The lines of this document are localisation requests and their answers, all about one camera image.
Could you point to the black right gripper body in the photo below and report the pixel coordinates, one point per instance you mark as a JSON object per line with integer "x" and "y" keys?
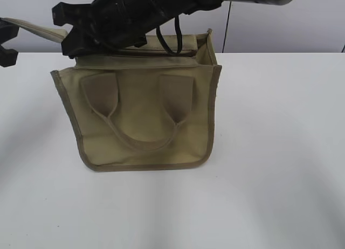
{"x": 119, "y": 23}

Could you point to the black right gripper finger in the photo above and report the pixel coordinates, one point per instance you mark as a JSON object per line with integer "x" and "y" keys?
{"x": 72, "y": 14}
{"x": 78, "y": 44}

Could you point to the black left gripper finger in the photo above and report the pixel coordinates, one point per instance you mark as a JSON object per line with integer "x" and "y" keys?
{"x": 8, "y": 31}
{"x": 8, "y": 57}

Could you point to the yellow canvas tote bag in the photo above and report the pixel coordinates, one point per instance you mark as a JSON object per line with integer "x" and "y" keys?
{"x": 143, "y": 109}

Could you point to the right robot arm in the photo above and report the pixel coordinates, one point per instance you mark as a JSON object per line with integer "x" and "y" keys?
{"x": 166, "y": 33}

